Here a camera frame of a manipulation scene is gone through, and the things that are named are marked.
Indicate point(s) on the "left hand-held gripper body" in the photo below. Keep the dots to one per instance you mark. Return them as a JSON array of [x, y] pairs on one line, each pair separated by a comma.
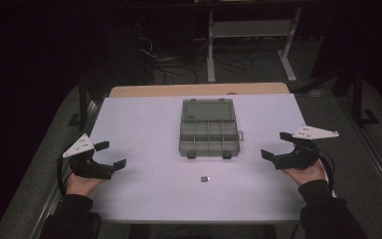
[[86, 167]]

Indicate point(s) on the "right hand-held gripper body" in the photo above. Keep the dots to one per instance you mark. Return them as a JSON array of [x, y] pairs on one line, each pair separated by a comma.
[[300, 157]]

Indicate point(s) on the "person's right hand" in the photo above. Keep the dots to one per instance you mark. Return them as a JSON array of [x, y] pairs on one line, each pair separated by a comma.
[[306, 176]]

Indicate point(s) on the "person's left hand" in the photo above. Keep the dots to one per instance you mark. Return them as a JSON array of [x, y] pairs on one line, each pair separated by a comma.
[[79, 186]]

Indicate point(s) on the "black metal stand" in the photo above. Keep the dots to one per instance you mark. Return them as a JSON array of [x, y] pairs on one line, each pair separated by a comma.
[[358, 96], [83, 103]]

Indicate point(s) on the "grey plastic organizer box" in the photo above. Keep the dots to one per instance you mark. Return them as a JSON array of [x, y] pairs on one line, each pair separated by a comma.
[[209, 129]]

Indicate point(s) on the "small grey metal part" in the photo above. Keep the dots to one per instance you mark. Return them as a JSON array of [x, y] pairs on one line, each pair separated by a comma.
[[205, 179]]

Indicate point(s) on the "wooden table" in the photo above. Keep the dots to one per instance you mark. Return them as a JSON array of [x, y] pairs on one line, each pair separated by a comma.
[[195, 89]]

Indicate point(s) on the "white metal stand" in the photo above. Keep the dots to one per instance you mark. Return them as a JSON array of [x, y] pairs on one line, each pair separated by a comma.
[[252, 29]]

